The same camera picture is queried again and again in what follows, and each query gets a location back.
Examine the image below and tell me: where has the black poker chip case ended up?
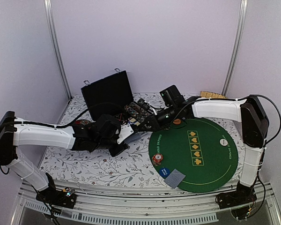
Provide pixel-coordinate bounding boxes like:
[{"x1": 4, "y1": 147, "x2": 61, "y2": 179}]
[{"x1": 81, "y1": 71, "x2": 146, "y2": 128}]

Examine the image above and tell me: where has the round red floral coaster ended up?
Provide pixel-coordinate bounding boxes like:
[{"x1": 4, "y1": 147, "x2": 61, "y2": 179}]
[{"x1": 74, "y1": 119, "x2": 92, "y2": 126}]

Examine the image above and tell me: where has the blue small blind button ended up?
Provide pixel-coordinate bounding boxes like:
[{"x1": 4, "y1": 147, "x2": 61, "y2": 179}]
[{"x1": 159, "y1": 167, "x2": 170, "y2": 178}]

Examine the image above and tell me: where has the left aluminium frame post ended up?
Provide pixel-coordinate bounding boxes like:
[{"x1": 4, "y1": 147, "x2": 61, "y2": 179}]
[{"x1": 44, "y1": 0, "x2": 73, "y2": 100}]

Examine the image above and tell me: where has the right aluminium frame post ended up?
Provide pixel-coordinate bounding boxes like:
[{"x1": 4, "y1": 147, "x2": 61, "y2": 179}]
[{"x1": 222, "y1": 0, "x2": 248, "y2": 96}]

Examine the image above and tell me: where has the bamboo mat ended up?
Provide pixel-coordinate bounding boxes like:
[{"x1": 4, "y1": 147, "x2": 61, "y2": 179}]
[{"x1": 200, "y1": 91, "x2": 227, "y2": 99}]

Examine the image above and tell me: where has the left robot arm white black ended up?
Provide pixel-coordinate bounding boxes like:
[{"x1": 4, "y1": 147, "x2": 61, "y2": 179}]
[{"x1": 0, "y1": 111, "x2": 134, "y2": 203}]

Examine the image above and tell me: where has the white dealer button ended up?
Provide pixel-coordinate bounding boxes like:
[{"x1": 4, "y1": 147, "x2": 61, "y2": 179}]
[{"x1": 220, "y1": 138, "x2": 229, "y2": 146}]

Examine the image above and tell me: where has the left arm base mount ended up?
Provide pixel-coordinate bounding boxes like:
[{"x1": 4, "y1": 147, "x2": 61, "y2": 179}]
[{"x1": 36, "y1": 173, "x2": 77, "y2": 209}]

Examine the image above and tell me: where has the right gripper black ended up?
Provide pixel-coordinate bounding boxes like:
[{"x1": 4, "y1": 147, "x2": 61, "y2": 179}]
[{"x1": 138, "y1": 104, "x2": 178, "y2": 132}]

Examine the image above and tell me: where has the aluminium frame post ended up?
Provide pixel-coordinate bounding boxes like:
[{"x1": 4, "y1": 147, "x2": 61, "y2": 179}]
[
  {"x1": 222, "y1": 0, "x2": 248, "y2": 96},
  {"x1": 44, "y1": 0, "x2": 73, "y2": 100}
]

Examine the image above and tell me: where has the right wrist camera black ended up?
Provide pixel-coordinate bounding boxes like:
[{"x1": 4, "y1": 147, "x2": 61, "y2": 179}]
[{"x1": 160, "y1": 85, "x2": 185, "y2": 107}]

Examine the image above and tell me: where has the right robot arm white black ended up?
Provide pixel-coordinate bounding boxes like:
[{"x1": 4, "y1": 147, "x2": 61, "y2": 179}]
[{"x1": 138, "y1": 93, "x2": 269, "y2": 204}]

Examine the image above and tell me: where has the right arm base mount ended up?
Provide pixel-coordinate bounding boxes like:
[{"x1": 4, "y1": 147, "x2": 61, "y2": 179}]
[{"x1": 215, "y1": 182, "x2": 257, "y2": 220}]

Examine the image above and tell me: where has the blue playing card deck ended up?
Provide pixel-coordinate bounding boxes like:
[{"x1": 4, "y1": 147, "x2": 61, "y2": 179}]
[{"x1": 126, "y1": 133, "x2": 142, "y2": 143}]

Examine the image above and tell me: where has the Texas Hold'em card box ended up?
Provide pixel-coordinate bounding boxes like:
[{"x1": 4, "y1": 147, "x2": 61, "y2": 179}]
[{"x1": 128, "y1": 118, "x2": 141, "y2": 126}]

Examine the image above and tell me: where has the round green poker mat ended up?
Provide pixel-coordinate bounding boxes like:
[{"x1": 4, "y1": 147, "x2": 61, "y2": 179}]
[{"x1": 148, "y1": 118, "x2": 238, "y2": 193}]

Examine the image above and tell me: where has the right outer chip row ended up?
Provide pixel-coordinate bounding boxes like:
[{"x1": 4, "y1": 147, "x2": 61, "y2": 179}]
[{"x1": 129, "y1": 102, "x2": 151, "y2": 117}]

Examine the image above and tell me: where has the aluminium front rail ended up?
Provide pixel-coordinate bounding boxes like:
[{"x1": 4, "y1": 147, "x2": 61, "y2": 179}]
[{"x1": 10, "y1": 180, "x2": 281, "y2": 225}]

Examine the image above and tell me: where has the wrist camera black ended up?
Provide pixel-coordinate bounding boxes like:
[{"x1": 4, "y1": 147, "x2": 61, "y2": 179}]
[
  {"x1": 95, "y1": 114, "x2": 121, "y2": 143},
  {"x1": 160, "y1": 85, "x2": 185, "y2": 107}
]

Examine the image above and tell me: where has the orange big blind button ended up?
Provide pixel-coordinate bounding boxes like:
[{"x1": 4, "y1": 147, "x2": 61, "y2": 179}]
[{"x1": 173, "y1": 119, "x2": 181, "y2": 125}]

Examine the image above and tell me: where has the red poker chip stack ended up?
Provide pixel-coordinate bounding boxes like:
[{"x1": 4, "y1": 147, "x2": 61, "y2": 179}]
[{"x1": 152, "y1": 153, "x2": 163, "y2": 166}]

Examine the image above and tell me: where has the dealt playing card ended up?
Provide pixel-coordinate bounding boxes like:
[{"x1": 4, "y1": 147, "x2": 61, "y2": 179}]
[{"x1": 164, "y1": 169, "x2": 185, "y2": 189}]

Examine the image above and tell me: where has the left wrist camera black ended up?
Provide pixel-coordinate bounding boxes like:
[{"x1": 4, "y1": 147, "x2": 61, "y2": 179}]
[{"x1": 95, "y1": 114, "x2": 121, "y2": 143}]

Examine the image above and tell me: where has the floral white table cloth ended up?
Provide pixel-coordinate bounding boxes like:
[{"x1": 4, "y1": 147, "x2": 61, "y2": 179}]
[{"x1": 39, "y1": 93, "x2": 244, "y2": 188}]

